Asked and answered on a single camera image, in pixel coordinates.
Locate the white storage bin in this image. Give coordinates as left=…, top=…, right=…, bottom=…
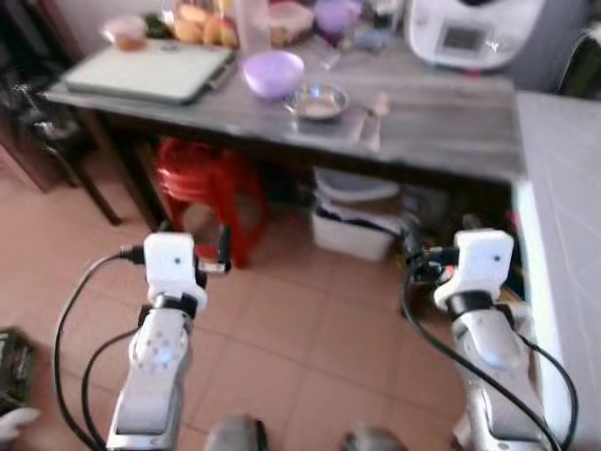
left=310, top=199, right=403, bottom=263

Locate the red plastic stool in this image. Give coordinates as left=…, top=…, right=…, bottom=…
left=154, top=136, right=270, bottom=270

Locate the grey white bin lid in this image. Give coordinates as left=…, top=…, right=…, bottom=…
left=313, top=168, right=403, bottom=206

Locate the white folding table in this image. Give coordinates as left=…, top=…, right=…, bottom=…
left=512, top=89, right=601, bottom=451

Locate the grey wooden side table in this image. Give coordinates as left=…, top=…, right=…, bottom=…
left=42, top=36, right=527, bottom=232

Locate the metal spoon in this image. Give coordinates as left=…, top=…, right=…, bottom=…
left=369, top=91, right=392, bottom=153

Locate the pale green cutting board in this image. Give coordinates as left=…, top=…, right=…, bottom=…
left=61, top=39, right=237, bottom=105

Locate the steel bowl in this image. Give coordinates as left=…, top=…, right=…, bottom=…
left=285, top=83, right=351, bottom=122

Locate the grey robot left foot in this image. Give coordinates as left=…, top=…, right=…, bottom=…
left=204, top=413, right=270, bottom=451

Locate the grey robot foot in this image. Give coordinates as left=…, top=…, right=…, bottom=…
left=204, top=413, right=270, bottom=451
left=342, top=425, right=410, bottom=451

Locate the purple plastic bowl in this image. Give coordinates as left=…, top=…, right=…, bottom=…
left=242, top=50, right=307, bottom=102

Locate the grey robot right foot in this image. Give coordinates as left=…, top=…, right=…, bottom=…
left=342, top=425, right=410, bottom=451

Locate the white rice cooker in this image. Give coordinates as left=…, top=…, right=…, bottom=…
left=405, top=0, right=548, bottom=72

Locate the pink lidded food bowl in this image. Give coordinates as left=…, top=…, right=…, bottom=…
left=100, top=14, right=150, bottom=52

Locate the dark green patterned object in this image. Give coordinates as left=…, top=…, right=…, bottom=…
left=0, top=326, right=39, bottom=414

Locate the bag of orange bread rolls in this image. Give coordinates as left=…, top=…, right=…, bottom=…
left=173, top=4, right=239, bottom=49

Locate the purple cup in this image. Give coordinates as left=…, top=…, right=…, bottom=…
left=314, top=0, right=363, bottom=44

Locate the clear plastic food container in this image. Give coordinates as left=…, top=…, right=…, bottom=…
left=268, top=0, right=316, bottom=47

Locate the small white object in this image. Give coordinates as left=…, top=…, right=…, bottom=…
left=0, top=406, right=42, bottom=444

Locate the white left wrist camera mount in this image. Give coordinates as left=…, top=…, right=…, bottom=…
left=143, top=232, right=209, bottom=302

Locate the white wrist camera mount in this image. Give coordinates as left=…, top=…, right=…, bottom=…
left=434, top=229, right=516, bottom=307
left=143, top=232, right=209, bottom=302

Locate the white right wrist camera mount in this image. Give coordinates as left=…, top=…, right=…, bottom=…
left=434, top=229, right=516, bottom=307

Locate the long black right arm cable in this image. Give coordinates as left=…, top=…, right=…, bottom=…
left=400, top=258, right=562, bottom=451

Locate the long black arm cable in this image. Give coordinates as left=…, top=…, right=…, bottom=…
left=53, top=246, right=147, bottom=450
left=400, top=258, right=562, bottom=451

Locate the long black left arm cable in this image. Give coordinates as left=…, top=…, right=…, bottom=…
left=53, top=246, right=147, bottom=450

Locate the short black left arm cable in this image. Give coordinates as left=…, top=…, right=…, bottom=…
left=80, top=327, right=142, bottom=443

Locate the short black arm cable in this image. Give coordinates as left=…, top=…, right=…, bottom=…
left=512, top=331, right=579, bottom=448
left=80, top=327, right=142, bottom=443

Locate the black metal frame chair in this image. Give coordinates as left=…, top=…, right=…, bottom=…
left=0, top=0, right=125, bottom=228

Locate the short black right arm cable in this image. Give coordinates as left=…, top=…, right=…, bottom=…
left=512, top=331, right=579, bottom=448

